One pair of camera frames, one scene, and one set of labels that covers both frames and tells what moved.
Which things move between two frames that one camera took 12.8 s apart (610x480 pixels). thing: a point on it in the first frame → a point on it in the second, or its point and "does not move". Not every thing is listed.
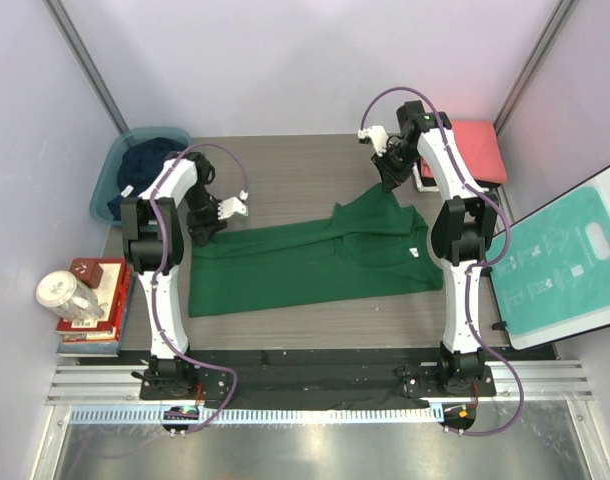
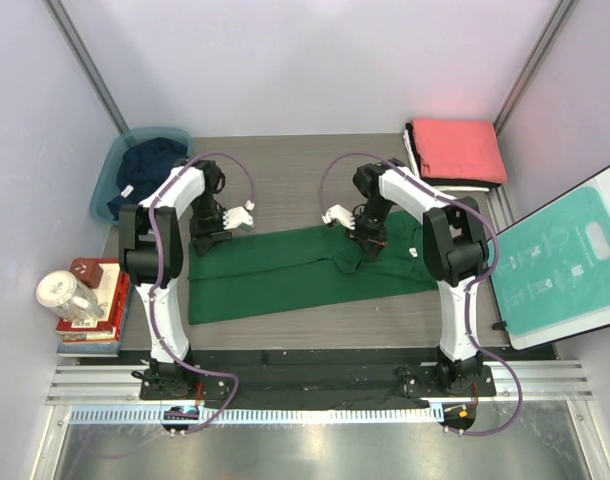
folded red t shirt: (480, 146) does not move
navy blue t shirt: (140, 164) does not move
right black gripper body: (396, 163) → (370, 224)
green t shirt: (374, 245) does not move
